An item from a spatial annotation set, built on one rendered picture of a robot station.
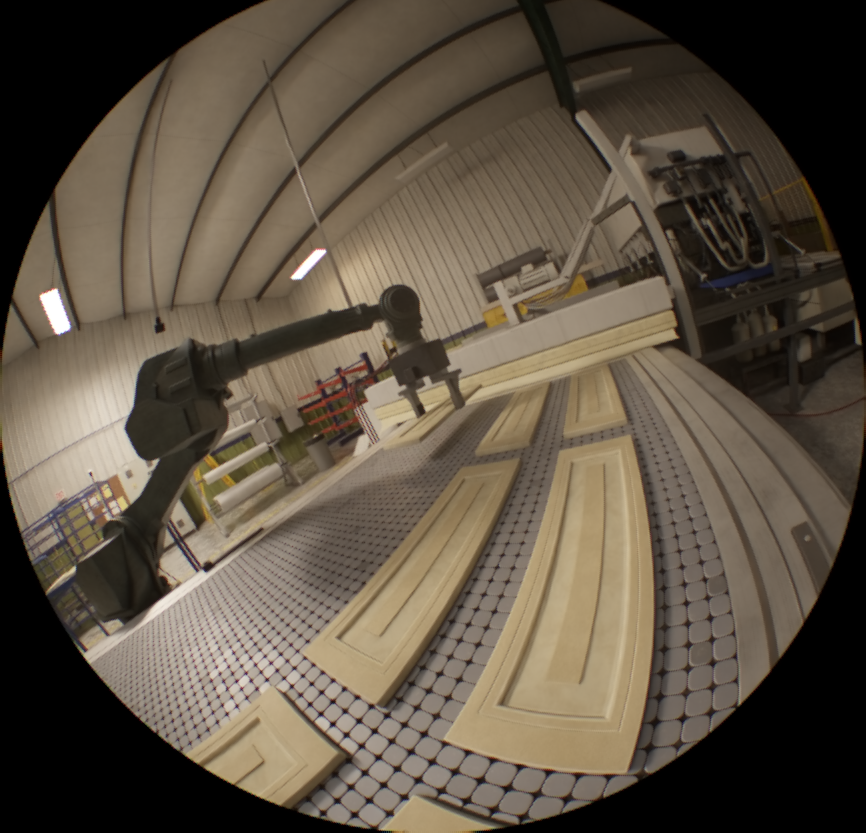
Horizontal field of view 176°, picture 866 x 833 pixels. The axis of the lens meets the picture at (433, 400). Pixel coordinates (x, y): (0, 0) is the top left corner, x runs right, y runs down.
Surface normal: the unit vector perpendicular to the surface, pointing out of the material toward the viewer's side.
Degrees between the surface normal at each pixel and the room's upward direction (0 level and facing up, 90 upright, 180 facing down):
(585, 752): 0
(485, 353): 90
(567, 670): 0
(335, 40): 169
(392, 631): 11
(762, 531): 0
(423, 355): 90
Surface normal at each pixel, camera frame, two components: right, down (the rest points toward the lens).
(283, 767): -0.24, -0.94
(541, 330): -0.47, 0.34
